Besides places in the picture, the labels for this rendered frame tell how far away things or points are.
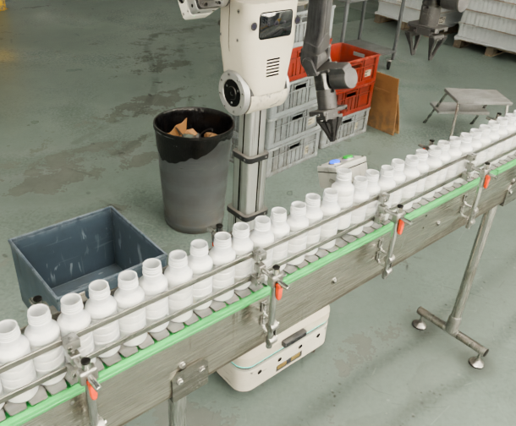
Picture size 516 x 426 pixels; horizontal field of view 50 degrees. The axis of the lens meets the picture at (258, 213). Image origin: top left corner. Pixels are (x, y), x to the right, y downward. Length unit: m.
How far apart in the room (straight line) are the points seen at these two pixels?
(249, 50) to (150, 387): 1.10
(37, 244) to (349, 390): 1.44
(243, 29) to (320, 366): 1.48
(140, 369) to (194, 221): 2.09
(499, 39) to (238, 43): 6.17
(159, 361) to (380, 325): 1.74
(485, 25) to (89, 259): 6.72
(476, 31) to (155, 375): 7.13
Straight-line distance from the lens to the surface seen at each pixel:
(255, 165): 2.10
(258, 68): 1.90
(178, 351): 1.26
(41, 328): 1.08
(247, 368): 2.29
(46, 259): 1.75
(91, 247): 1.80
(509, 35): 7.76
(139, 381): 1.24
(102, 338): 1.15
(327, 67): 1.62
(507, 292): 3.30
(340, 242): 1.54
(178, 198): 3.17
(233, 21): 1.89
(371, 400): 2.49
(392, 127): 4.85
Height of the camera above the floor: 1.85
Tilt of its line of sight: 32 degrees down
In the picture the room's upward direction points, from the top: 4 degrees clockwise
